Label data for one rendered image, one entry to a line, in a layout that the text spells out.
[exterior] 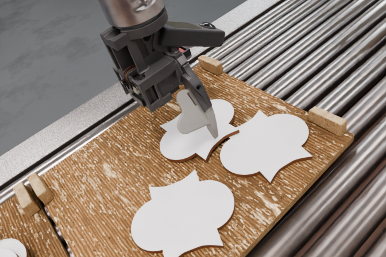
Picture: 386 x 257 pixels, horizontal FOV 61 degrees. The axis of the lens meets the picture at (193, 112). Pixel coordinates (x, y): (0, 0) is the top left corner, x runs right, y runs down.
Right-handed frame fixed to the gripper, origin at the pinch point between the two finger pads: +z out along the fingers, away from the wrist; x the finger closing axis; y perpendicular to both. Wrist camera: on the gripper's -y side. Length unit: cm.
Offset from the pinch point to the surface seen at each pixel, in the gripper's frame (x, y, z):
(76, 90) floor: -187, -13, 97
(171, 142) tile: 0.1, 5.0, 2.3
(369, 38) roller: 9.2, -40.4, 5.8
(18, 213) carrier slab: -9.4, 30.3, 2.7
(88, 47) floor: -238, -49, 97
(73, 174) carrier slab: -9.0, 20.2, 2.9
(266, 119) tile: 9.2, -8.6, 2.7
